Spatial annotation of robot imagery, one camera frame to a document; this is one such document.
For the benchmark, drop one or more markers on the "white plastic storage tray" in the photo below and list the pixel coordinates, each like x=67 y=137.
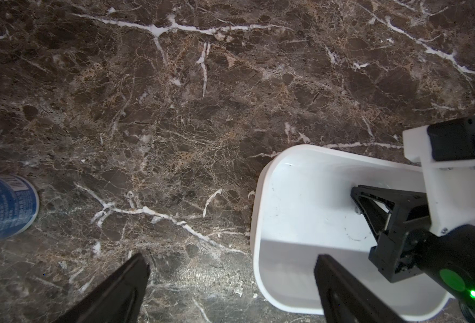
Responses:
x=303 y=208

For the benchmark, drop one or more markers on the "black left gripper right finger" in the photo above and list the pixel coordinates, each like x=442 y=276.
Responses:
x=344 y=298

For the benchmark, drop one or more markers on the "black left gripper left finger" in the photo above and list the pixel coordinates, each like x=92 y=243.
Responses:
x=117 y=299

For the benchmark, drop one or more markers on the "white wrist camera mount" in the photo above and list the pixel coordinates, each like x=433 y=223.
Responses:
x=450 y=185

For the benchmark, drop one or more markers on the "blue lid clear jar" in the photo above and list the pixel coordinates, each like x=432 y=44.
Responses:
x=19 y=205

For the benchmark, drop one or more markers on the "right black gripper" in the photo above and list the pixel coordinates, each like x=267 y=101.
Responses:
x=400 y=222

